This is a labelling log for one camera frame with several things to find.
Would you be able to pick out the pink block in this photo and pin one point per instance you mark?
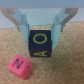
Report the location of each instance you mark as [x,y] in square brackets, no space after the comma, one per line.
[19,65]

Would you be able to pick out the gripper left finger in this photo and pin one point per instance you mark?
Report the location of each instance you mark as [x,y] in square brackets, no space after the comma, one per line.
[20,18]

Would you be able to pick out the purple block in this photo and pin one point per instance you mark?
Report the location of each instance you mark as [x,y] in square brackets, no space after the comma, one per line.
[41,43]

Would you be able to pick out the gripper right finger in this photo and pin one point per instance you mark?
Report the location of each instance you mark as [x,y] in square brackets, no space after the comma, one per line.
[60,20]

